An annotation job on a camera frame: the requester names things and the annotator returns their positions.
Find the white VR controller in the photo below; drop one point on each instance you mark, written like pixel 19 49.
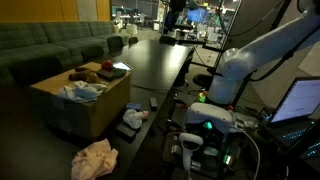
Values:
pixel 188 146

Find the small yellow green item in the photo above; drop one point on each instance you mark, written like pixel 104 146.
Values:
pixel 201 97

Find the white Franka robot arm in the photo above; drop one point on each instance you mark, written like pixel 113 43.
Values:
pixel 266 46

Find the red turnip plushie green leaves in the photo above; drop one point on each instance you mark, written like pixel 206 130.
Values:
pixel 107 65

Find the white bluish crumpled cloth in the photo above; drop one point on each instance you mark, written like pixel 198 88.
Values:
pixel 81 91

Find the flat black block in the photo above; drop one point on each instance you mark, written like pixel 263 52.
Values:
pixel 126 130

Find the open laptop bright screen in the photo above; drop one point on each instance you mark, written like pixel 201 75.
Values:
pixel 300 100

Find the black electronics box green light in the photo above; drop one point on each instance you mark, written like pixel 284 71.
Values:
pixel 213 156

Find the large cardboard box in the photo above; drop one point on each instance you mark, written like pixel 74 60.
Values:
pixel 100 103

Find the blue lit background monitor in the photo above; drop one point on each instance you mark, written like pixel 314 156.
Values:
pixel 196 15

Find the brown plush toy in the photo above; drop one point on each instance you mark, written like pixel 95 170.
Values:
pixel 83 76

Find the tablet with lit screen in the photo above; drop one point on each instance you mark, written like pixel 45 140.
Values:
pixel 122 65

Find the white crumpled cloth pink patch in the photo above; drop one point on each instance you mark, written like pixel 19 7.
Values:
pixel 133 118

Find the white lamp shade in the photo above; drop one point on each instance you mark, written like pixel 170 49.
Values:
pixel 131 29

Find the green plaid sofa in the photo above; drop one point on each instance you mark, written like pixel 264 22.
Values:
pixel 33 43

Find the white VR headset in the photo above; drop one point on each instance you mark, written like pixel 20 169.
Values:
pixel 210 115

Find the black office stool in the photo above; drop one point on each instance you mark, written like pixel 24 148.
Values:
pixel 201 81

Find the blue knitted cloth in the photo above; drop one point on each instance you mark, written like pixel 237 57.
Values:
pixel 133 106

